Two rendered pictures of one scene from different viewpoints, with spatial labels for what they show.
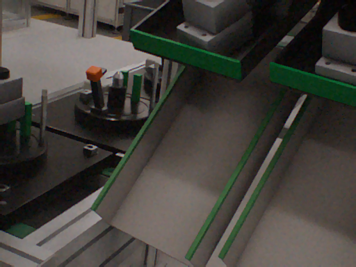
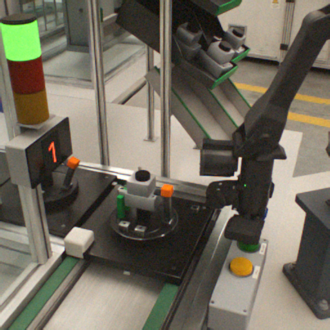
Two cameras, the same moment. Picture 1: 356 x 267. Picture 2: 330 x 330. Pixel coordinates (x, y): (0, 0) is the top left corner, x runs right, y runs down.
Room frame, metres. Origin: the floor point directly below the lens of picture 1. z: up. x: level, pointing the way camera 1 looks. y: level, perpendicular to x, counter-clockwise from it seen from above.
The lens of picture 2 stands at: (0.76, 1.01, 1.56)
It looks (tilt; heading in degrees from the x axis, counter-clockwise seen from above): 31 degrees down; 267
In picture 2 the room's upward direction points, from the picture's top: straight up
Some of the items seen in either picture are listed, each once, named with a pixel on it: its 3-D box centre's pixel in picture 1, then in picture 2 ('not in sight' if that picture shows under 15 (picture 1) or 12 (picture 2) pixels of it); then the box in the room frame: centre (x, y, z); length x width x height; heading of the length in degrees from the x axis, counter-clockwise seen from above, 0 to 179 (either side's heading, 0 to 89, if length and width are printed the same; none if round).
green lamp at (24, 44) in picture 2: not in sight; (20, 38); (0.93, 0.35, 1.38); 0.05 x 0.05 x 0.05
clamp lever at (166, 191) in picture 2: not in sight; (163, 202); (0.73, 0.27, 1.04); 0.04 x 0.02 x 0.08; 157
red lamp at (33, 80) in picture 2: not in sight; (26, 72); (0.93, 0.35, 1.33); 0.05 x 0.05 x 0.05
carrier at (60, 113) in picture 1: (117, 92); (45, 175); (0.99, 0.12, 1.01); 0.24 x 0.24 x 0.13; 67
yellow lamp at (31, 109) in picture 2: not in sight; (31, 103); (0.93, 0.35, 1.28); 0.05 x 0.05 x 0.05
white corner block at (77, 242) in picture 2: not in sight; (79, 242); (0.89, 0.30, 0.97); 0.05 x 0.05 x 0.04; 67
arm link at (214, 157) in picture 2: not in sight; (235, 147); (0.60, 0.31, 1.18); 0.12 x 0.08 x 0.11; 173
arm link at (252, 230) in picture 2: not in sight; (252, 194); (0.56, 0.32, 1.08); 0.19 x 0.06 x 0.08; 67
